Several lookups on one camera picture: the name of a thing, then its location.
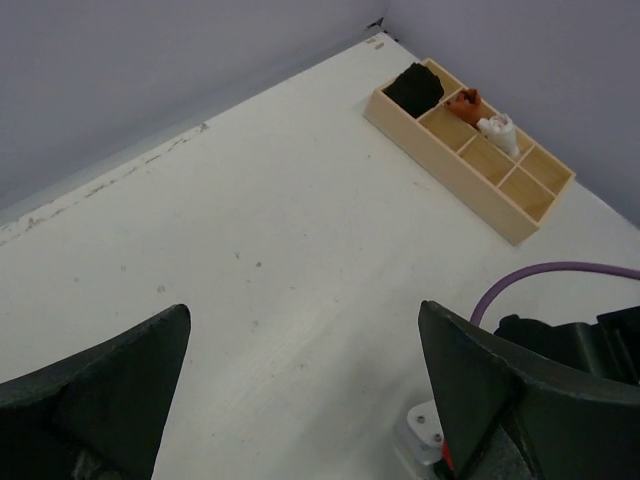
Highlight orange rolled cloth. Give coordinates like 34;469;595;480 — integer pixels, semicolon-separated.
445;89;483;128

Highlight wooden compartment tray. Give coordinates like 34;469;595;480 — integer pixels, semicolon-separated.
364;59;575;245

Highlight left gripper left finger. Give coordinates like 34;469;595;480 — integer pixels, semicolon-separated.
1;304;191;479

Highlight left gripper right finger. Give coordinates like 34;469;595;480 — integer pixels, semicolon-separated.
418;301;639;479

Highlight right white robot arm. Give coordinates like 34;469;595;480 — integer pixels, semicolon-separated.
494;307;639;386

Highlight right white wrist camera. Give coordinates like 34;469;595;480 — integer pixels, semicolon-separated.
394;399;444;479

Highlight white rolled cloth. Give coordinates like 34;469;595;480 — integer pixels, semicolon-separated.
476;113;520;160

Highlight black rolled cloth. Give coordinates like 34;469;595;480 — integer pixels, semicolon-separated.
383;63;444;119

